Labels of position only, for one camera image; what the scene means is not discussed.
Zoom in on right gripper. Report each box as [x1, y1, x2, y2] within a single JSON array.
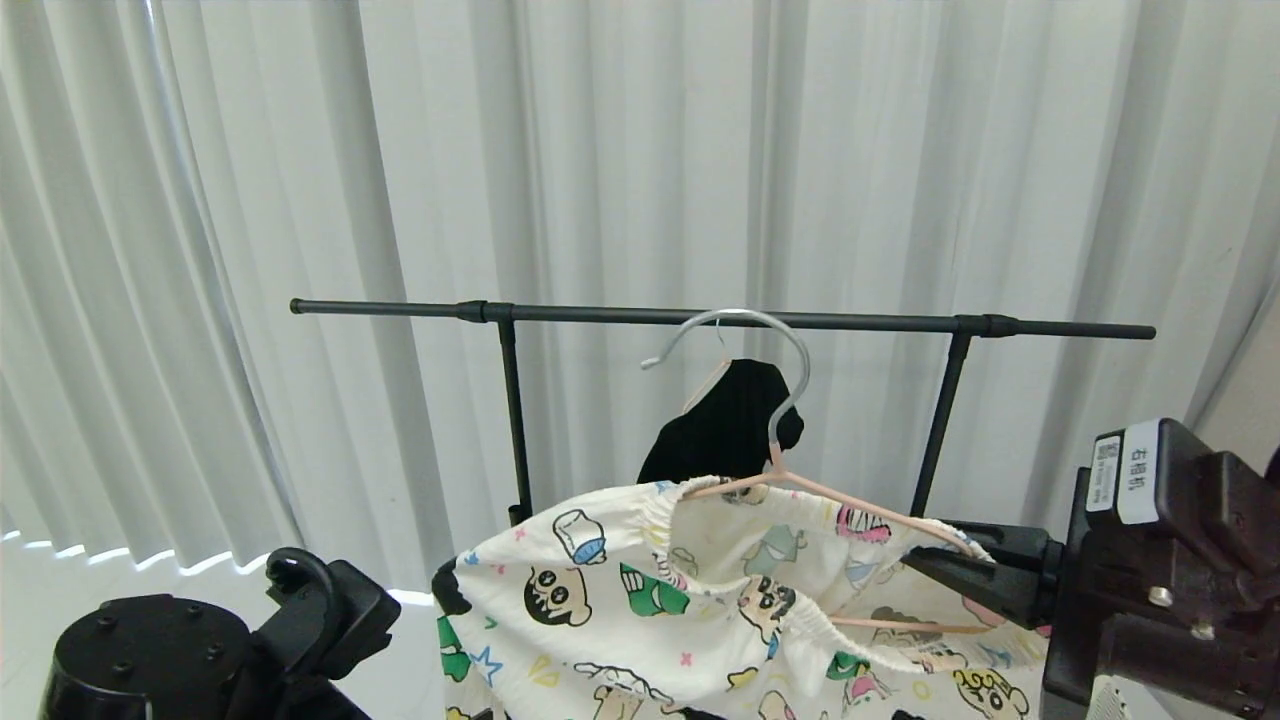
[[900, 468, 1280, 720]]

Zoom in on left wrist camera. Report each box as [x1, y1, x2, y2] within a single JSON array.
[[225, 560, 403, 720]]

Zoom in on pink clothes hanger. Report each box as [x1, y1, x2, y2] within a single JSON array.
[[640, 308, 993, 636], [682, 318, 736, 414]]

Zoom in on cream printed garment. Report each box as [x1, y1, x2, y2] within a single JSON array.
[[432, 475, 1053, 720]]

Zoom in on black shorts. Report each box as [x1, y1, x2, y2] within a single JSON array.
[[637, 358, 806, 486]]

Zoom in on white curtain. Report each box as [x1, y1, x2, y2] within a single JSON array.
[[0, 0, 1280, 581]]

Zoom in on black clothes rack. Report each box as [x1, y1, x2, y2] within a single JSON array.
[[290, 298, 1158, 529]]

